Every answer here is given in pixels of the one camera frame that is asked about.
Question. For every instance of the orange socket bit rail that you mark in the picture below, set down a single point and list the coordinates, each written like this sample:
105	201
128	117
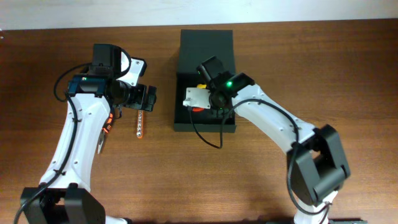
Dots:
140	124

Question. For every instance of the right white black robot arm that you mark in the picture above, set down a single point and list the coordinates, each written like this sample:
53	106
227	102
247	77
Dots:
317	166

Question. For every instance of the small red cutting pliers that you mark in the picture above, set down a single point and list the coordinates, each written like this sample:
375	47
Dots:
197	109

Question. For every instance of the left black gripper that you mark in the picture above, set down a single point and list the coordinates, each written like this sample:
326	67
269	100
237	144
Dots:
139	102

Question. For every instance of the orange black long-nose pliers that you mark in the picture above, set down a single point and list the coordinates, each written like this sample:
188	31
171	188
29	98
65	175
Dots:
104	132

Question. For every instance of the black open cardboard box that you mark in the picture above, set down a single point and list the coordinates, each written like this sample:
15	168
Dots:
196	46

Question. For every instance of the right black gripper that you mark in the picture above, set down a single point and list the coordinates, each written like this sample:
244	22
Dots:
221	112

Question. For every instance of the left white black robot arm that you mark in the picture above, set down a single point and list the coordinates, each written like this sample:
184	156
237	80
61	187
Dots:
106	84

